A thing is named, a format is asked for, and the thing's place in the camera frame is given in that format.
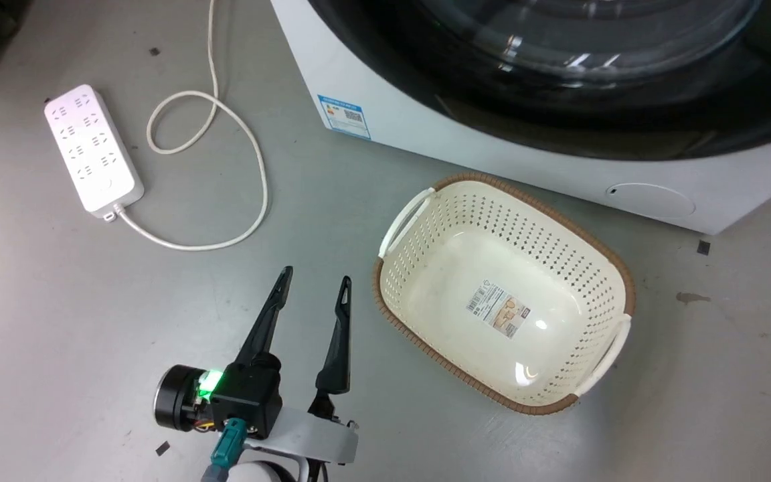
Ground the round white filter cover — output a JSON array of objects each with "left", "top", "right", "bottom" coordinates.
[{"left": 605, "top": 183, "right": 697, "bottom": 219}]

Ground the white power strip cable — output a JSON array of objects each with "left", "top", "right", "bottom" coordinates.
[{"left": 114, "top": 0, "right": 270, "bottom": 252}]

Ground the cream laundry basket brown rim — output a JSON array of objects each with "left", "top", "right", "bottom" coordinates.
[{"left": 372, "top": 172, "right": 636, "bottom": 416}]

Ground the paper label sticker with barcode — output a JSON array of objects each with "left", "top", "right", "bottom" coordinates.
[{"left": 466, "top": 280, "right": 532, "bottom": 339}]

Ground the teal plug gripper cable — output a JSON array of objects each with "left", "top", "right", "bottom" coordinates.
[{"left": 200, "top": 418, "right": 247, "bottom": 482}]

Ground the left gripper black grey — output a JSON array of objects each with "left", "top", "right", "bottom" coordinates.
[{"left": 153, "top": 266, "right": 360, "bottom": 465}]

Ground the black glass washing machine door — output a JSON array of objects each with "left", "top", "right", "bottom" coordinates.
[{"left": 306, "top": 0, "right": 771, "bottom": 162}]

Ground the white power strip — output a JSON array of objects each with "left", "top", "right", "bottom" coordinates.
[{"left": 44, "top": 84, "right": 145, "bottom": 222}]

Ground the blue energy label sticker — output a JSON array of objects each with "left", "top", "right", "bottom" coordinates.
[{"left": 317, "top": 94, "right": 372, "bottom": 141}]

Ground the white washing machine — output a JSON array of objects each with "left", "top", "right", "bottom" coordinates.
[{"left": 270, "top": 0, "right": 771, "bottom": 236}]

